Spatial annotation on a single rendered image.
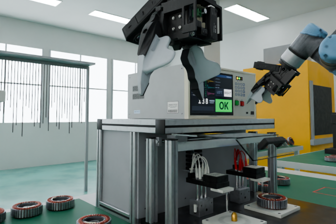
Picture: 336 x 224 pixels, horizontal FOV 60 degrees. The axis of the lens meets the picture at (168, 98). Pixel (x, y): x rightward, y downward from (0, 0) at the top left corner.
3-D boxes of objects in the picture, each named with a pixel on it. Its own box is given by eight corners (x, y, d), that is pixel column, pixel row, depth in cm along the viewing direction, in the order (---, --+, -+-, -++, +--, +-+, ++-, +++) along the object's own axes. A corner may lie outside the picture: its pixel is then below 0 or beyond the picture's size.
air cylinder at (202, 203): (213, 212, 107) (213, 197, 108) (199, 217, 102) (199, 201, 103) (203, 209, 111) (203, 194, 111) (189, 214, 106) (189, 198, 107)
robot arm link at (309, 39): (329, 34, 93) (306, 19, 97) (305, 62, 99) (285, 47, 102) (332, 35, 99) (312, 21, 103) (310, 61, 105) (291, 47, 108)
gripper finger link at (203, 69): (225, 99, 47) (206, 47, 44) (195, 100, 51) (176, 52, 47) (232, 89, 49) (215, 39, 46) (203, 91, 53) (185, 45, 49)
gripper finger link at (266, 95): (262, 112, 116) (274, 95, 110) (253, 101, 119) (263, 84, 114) (268, 110, 118) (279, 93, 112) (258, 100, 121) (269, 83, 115)
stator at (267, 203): (293, 206, 111) (293, 196, 111) (277, 212, 104) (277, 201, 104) (267, 199, 120) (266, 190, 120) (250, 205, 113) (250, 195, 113)
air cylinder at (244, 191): (250, 200, 123) (250, 187, 124) (240, 204, 118) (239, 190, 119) (240, 198, 127) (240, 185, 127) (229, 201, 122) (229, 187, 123)
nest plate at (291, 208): (300, 209, 111) (300, 206, 111) (281, 218, 101) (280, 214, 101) (264, 201, 122) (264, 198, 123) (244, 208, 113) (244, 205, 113)
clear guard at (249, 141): (295, 153, 93) (294, 135, 94) (253, 161, 77) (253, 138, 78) (215, 146, 118) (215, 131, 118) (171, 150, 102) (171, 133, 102)
